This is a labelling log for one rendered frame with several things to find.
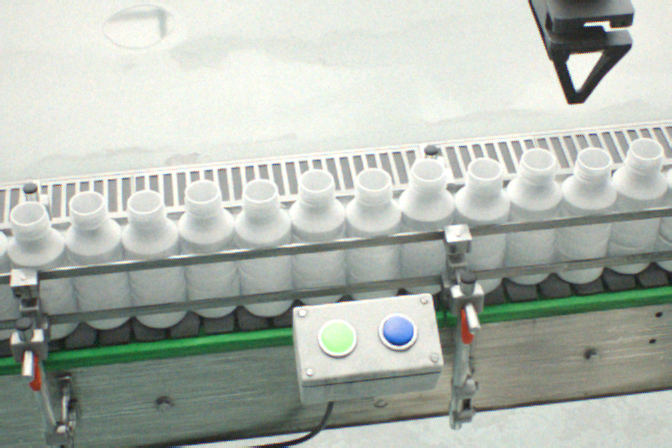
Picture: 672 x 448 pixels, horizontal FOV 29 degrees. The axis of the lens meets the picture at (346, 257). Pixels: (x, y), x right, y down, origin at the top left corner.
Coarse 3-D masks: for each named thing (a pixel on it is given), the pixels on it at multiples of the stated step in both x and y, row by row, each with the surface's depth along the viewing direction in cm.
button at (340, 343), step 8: (328, 328) 127; (336, 328) 127; (344, 328) 127; (328, 336) 126; (336, 336) 126; (344, 336) 126; (352, 336) 126; (328, 344) 126; (336, 344) 126; (344, 344) 126; (336, 352) 126
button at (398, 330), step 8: (392, 320) 127; (400, 320) 127; (384, 328) 127; (392, 328) 127; (400, 328) 127; (408, 328) 127; (384, 336) 127; (392, 336) 126; (400, 336) 126; (408, 336) 127; (400, 344) 127
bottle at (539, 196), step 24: (528, 168) 137; (552, 168) 137; (528, 192) 139; (552, 192) 139; (528, 216) 140; (552, 216) 141; (528, 240) 142; (552, 240) 144; (504, 264) 147; (528, 264) 145
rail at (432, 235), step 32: (64, 224) 139; (512, 224) 138; (544, 224) 139; (576, 224) 140; (192, 256) 135; (224, 256) 136; (256, 256) 136; (640, 256) 144; (320, 288) 141; (352, 288) 142; (384, 288) 142; (0, 320) 138; (64, 320) 139
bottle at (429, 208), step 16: (432, 160) 138; (416, 176) 136; (432, 176) 139; (416, 192) 137; (432, 192) 137; (448, 192) 141; (400, 208) 139; (416, 208) 138; (432, 208) 138; (448, 208) 139; (416, 224) 138; (432, 224) 138; (448, 224) 140; (400, 256) 144; (416, 256) 142; (432, 256) 142; (400, 272) 145; (416, 272) 143; (432, 272) 143; (416, 288) 145; (432, 288) 145
